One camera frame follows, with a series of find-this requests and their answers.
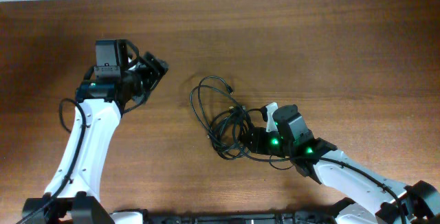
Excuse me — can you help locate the black USB cable bundle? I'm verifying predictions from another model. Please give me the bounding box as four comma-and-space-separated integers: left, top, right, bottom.
189, 75, 269, 161

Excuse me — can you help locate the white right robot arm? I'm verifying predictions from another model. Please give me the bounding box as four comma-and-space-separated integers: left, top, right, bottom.
239, 128, 439, 223

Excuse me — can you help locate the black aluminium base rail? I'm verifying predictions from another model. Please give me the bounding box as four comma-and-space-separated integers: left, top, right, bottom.
109, 208, 344, 224

